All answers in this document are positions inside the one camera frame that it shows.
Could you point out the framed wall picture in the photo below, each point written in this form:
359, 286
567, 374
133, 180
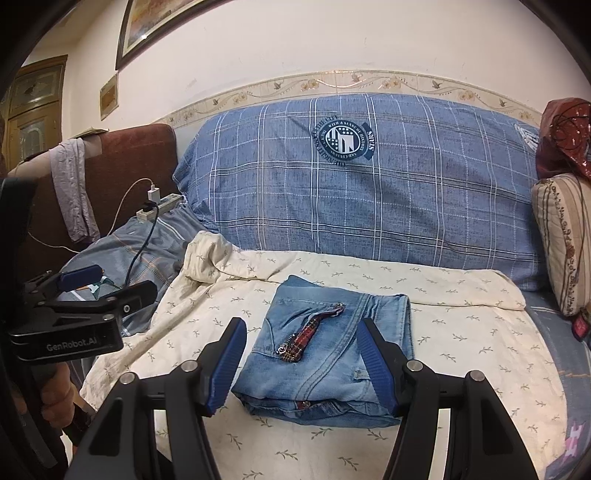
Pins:
152, 27

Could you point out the small wall plaque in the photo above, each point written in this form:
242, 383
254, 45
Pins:
109, 94

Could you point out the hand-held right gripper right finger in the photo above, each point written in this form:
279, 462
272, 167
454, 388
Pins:
376, 364

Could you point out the cream leaf-print blanket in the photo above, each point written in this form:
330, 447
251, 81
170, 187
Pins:
461, 323

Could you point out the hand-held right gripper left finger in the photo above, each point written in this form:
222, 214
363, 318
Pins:
226, 364

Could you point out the white charger plug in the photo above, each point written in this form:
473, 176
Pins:
153, 193

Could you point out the grey hanging cloth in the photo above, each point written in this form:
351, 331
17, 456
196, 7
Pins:
74, 194

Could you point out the grey-blue patterned sheet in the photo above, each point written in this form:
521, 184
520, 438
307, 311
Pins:
568, 378

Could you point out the blue denim pants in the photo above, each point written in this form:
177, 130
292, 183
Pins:
323, 369

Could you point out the wooden cabinet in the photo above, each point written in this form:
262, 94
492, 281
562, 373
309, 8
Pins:
32, 115

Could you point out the blue plaid cushion with emblem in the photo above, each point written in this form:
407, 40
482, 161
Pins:
415, 198

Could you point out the beige striped pillow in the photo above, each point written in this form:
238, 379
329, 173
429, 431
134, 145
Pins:
565, 244

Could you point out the brown sofa armrest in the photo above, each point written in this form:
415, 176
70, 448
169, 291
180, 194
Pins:
134, 157

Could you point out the white power strip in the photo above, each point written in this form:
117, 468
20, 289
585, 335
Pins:
168, 203

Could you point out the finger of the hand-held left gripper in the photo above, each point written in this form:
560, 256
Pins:
81, 278
134, 295

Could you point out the person's left hand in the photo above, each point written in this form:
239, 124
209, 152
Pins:
57, 397

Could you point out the shiny red-brown bag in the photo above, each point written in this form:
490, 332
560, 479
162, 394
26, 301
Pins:
563, 138

